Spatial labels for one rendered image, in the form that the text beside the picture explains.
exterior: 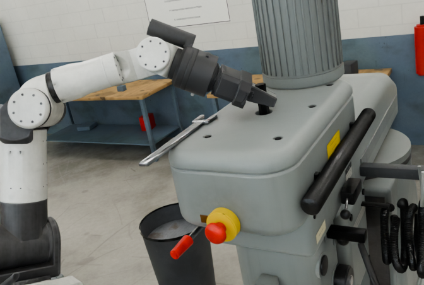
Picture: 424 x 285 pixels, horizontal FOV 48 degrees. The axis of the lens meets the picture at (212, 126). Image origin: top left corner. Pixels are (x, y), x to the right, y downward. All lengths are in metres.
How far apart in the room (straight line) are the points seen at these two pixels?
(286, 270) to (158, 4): 5.44
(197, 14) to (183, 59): 5.05
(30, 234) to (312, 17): 0.74
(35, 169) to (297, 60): 0.61
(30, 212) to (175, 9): 5.28
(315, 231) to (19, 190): 0.58
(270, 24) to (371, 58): 4.22
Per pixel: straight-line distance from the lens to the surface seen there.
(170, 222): 3.52
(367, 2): 5.21
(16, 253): 1.02
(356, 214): 1.25
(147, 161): 0.83
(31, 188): 1.00
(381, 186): 1.43
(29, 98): 0.96
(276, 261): 1.05
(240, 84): 0.92
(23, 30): 8.15
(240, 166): 0.79
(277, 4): 1.09
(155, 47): 0.91
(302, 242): 0.95
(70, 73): 0.97
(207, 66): 0.93
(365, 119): 1.14
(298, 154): 0.81
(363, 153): 1.34
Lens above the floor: 2.20
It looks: 19 degrees down
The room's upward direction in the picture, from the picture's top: 11 degrees counter-clockwise
